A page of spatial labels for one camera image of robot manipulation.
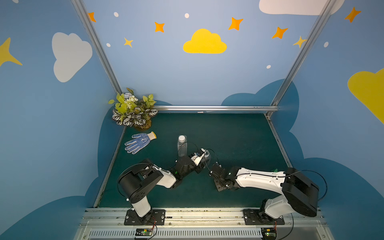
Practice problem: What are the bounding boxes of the square clear plastic bottle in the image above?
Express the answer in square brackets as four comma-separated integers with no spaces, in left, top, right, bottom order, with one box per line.
[177,135,188,158]

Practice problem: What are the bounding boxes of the white bottle cap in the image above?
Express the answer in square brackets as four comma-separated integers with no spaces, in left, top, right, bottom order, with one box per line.
[179,135,186,143]

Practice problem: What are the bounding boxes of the round clear plastic bottle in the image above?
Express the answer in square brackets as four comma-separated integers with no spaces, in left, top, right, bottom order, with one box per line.
[201,148,212,166]

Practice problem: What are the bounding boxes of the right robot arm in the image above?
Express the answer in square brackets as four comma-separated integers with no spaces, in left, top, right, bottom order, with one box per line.
[210,164,319,225]

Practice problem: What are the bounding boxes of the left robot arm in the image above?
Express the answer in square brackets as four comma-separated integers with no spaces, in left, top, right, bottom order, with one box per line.
[117,152,211,219]

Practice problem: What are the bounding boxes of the blue dotted work glove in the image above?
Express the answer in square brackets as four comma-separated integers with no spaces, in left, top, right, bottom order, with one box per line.
[125,132,157,155]

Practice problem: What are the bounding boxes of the right controller board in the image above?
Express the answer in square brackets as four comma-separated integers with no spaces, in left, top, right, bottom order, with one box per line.
[261,228,277,240]

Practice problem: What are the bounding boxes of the controller board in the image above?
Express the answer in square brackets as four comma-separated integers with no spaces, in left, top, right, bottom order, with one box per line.
[261,228,277,240]
[135,229,155,238]

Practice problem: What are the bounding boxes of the artificial potted plant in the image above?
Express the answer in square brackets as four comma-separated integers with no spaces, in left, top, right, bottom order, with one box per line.
[108,88,159,130]

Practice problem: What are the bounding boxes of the left controller board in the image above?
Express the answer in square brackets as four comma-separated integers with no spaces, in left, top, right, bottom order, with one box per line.
[135,229,155,238]

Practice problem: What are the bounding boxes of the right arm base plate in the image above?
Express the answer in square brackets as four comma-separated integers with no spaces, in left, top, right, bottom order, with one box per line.
[243,209,285,226]

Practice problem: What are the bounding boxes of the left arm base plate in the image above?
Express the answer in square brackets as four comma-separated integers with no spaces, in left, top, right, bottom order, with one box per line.
[124,209,166,226]

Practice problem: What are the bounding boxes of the aluminium back frame bar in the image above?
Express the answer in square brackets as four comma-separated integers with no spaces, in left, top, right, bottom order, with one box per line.
[154,105,278,113]

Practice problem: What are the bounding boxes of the aluminium front rail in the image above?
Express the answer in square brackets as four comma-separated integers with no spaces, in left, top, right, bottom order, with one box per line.
[74,208,334,240]

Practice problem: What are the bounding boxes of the left aluminium frame post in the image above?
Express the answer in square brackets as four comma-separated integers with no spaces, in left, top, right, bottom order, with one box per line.
[71,0,123,94]

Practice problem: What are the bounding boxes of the aluminium frame post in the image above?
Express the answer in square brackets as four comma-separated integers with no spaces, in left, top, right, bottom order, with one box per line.
[271,0,337,108]
[71,0,123,94]

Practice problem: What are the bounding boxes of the right aluminium frame post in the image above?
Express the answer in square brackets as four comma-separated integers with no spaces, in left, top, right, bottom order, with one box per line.
[271,0,337,108]

